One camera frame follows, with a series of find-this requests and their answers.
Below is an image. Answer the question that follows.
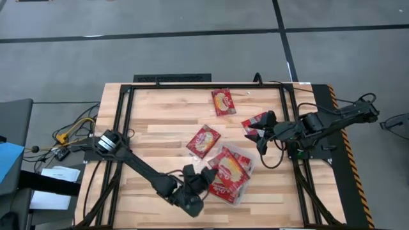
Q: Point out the black armrest bar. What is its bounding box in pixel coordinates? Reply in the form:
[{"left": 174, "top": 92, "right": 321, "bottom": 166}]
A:
[{"left": 19, "top": 171, "right": 81, "bottom": 196}]

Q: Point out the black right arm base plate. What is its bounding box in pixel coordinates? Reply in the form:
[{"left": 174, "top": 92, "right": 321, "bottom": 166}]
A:
[{"left": 285, "top": 135, "right": 333, "bottom": 160}]

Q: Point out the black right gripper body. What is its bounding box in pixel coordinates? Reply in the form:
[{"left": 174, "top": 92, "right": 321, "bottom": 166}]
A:
[{"left": 273, "top": 121, "right": 303, "bottom": 142}]

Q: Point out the clear plastic basket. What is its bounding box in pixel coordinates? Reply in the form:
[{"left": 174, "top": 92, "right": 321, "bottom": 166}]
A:
[{"left": 206, "top": 142, "right": 256, "bottom": 206}]

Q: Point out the red popcorn bag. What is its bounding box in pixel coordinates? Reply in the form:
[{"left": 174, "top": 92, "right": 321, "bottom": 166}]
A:
[
  {"left": 207, "top": 148, "right": 252, "bottom": 192},
  {"left": 185, "top": 123, "right": 222, "bottom": 160},
  {"left": 210, "top": 88, "right": 237, "bottom": 117},
  {"left": 240, "top": 111, "right": 269, "bottom": 137},
  {"left": 209, "top": 181, "right": 243, "bottom": 205},
  {"left": 223, "top": 146, "right": 255, "bottom": 175}
]

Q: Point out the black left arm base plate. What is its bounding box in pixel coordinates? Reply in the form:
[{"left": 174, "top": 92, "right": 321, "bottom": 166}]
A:
[{"left": 83, "top": 135, "right": 130, "bottom": 162}]

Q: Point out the black mat hazard-striped edge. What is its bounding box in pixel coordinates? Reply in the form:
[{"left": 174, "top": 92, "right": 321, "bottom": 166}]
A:
[{"left": 311, "top": 83, "right": 375, "bottom": 229}]

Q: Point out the black aluminium table frame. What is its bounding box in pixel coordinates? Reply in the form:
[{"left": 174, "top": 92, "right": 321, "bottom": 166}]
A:
[{"left": 73, "top": 82, "right": 344, "bottom": 229}]

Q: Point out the black power adapter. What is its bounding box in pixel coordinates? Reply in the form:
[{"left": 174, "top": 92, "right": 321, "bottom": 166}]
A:
[{"left": 54, "top": 148, "right": 71, "bottom": 162}]

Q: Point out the yellow cable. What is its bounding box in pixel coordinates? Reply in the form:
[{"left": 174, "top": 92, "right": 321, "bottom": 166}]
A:
[{"left": 56, "top": 117, "right": 96, "bottom": 144}]

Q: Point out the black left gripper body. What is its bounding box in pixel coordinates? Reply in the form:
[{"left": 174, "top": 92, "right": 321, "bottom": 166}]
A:
[{"left": 174, "top": 177, "right": 208, "bottom": 219}]

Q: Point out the white paper sheet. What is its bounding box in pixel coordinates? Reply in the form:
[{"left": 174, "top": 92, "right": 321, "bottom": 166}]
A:
[
  {"left": 40, "top": 165, "right": 81, "bottom": 183},
  {"left": 29, "top": 190, "right": 72, "bottom": 211}
]

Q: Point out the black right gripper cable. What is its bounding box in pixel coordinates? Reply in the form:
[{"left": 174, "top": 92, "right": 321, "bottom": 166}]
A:
[{"left": 260, "top": 140, "right": 287, "bottom": 169}]

